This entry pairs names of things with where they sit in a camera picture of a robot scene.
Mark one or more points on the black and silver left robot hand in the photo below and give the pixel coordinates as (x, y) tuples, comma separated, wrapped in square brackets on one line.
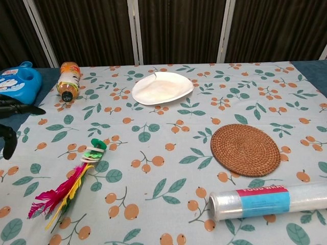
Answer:
[(10, 107)]

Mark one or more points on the small red green object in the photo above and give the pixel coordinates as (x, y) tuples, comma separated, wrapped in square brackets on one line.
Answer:
[(88, 159)]

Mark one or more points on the blue detergent pump bottle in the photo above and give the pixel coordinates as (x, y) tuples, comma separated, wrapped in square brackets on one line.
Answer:
[(19, 81)]

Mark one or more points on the orange juice plastic bottle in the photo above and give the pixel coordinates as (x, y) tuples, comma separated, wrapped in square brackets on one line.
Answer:
[(68, 81)]

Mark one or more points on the white round paper plate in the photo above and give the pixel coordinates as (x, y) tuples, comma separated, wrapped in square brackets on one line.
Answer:
[(161, 88)]

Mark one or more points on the floral orange fruit tablecloth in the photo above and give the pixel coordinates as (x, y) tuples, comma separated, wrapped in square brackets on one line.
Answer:
[(163, 143)]

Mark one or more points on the dark folding screen white frames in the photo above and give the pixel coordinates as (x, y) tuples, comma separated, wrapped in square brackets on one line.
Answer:
[(178, 28)]

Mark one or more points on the brown woven rattan coaster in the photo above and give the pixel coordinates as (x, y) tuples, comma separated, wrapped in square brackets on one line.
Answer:
[(245, 150)]

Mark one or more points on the food wrap roll blue label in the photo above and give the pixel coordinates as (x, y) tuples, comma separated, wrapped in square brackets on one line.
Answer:
[(263, 204)]

